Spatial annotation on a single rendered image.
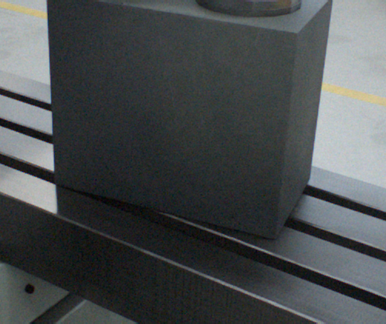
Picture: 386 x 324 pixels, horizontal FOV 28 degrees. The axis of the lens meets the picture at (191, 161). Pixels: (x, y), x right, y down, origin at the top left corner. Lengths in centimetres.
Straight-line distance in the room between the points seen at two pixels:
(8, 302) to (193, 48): 34
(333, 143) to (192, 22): 249
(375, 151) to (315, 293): 247
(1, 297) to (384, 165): 230
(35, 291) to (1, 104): 23
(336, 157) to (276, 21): 238
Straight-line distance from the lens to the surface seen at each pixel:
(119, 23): 65
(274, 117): 63
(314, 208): 73
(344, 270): 66
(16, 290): 82
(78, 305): 97
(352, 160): 298
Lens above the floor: 132
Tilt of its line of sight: 28 degrees down
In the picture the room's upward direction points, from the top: 3 degrees clockwise
